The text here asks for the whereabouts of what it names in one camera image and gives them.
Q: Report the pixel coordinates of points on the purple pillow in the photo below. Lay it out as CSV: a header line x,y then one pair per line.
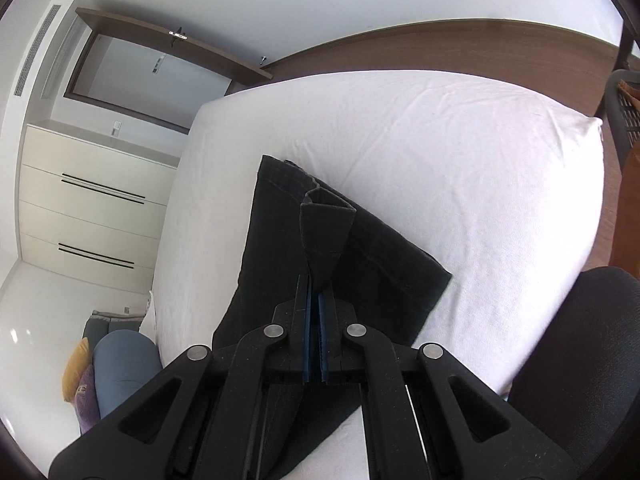
x,y
86,401

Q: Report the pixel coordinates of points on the black jeans pant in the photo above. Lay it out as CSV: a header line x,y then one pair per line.
x,y
301,226

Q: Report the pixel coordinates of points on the yellow pillow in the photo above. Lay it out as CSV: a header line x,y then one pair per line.
x,y
79,361

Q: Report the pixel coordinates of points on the brown wooden door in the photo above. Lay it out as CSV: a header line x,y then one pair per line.
x,y
152,73

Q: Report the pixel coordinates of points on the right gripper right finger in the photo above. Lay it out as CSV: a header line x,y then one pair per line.
x,y
426,416

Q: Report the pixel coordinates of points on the black mesh chair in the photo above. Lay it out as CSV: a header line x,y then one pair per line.
x,y
621,99

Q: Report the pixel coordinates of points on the blue rolled duvet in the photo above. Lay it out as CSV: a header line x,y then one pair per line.
x,y
123,362

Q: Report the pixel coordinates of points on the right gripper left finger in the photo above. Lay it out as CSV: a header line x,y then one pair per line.
x,y
203,416

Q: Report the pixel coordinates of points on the cream wardrobe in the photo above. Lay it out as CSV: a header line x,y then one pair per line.
x,y
92,207

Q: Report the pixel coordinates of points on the ceiling air vent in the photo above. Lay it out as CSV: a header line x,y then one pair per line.
x,y
34,47

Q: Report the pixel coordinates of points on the white bed mattress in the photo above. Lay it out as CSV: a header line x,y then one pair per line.
x,y
501,185

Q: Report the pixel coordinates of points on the black office chair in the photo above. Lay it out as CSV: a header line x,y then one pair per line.
x,y
580,385

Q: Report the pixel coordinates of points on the grey padded headboard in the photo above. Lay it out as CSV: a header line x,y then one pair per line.
x,y
99,324

